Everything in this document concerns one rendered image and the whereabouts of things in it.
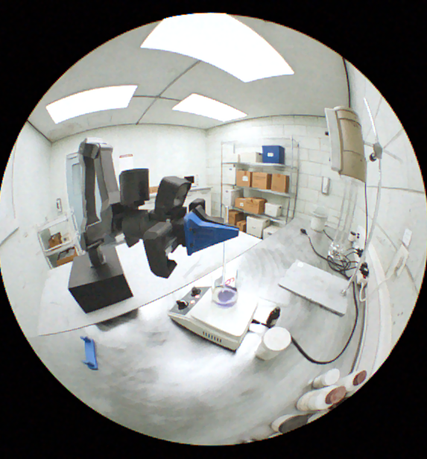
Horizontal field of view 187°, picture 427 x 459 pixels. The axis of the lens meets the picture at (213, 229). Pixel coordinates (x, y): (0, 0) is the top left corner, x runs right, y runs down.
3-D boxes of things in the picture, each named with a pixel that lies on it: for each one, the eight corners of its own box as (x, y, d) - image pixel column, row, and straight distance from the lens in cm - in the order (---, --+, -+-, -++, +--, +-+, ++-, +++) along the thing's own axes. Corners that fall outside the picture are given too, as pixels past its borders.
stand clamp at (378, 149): (346, 145, 49) (344, 130, 51) (344, 153, 60) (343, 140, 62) (405, 171, 57) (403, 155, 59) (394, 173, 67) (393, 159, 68)
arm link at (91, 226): (80, 140, 49) (88, 134, 43) (98, 141, 52) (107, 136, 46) (83, 244, 52) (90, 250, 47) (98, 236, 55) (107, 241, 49)
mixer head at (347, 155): (325, 175, 43) (317, 100, 51) (326, 177, 54) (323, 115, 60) (368, 188, 45) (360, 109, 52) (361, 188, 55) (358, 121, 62)
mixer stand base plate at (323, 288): (276, 285, 53) (277, 282, 52) (295, 260, 69) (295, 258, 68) (344, 316, 56) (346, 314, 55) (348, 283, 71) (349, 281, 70)
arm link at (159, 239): (120, 268, 22) (107, 228, 20) (173, 223, 35) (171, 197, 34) (168, 282, 17) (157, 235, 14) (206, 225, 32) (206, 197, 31)
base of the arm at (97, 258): (90, 258, 59) (86, 244, 56) (104, 255, 58) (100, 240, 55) (90, 268, 52) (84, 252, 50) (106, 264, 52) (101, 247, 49)
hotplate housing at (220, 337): (168, 318, 42) (160, 300, 36) (194, 291, 47) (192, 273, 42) (244, 355, 37) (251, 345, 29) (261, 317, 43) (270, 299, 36)
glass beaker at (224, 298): (206, 309, 32) (205, 282, 26) (214, 289, 36) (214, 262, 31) (238, 314, 32) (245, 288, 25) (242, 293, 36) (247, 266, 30)
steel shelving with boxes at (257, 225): (219, 229, 317) (220, 140, 299) (232, 225, 345) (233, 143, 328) (279, 255, 249) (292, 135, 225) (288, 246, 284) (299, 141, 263)
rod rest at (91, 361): (86, 340, 50) (78, 333, 47) (94, 340, 48) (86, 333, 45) (89, 368, 47) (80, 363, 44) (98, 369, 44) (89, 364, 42)
